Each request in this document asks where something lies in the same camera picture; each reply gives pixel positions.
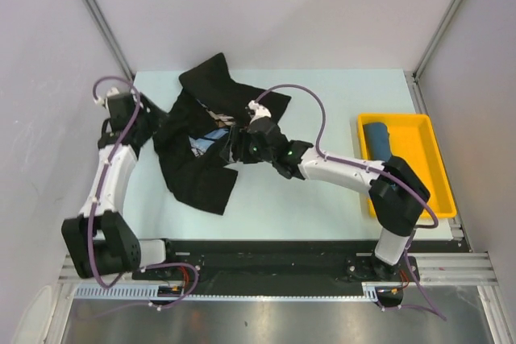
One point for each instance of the right aluminium frame post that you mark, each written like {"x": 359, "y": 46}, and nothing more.
{"x": 444, "y": 24}

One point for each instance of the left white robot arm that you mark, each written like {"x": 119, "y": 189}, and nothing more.
{"x": 99, "y": 241}

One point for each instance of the aluminium frame post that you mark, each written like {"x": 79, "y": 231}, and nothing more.
{"x": 444, "y": 24}
{"x": 108, "y": 36}

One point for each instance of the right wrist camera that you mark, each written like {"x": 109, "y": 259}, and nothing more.
{"x": 256, "y": 111}

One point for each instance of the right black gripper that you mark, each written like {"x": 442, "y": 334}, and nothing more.
{"x": 246, "y": 135}

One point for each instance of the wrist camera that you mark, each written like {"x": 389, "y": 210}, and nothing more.
{"x": 256, "y": 111}
{"x": 105, "y": 96}

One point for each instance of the left aluminium frame post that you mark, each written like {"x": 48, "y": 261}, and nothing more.
{"x": 108, "y": 36}

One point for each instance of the grey cable duct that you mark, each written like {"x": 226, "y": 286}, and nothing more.
{"x": 167, "y": 293}

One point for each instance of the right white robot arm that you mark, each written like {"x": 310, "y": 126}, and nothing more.
{"x": 397, "y": 194}

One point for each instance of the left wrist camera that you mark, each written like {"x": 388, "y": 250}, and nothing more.
{"x": 105, "y": 96}

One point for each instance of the black printed t-shirt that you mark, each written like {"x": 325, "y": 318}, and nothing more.
{"x": 189, "y": 139}

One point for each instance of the rolled blue t-shirt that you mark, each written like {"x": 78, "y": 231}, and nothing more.
{"x": 376, "y": 136}

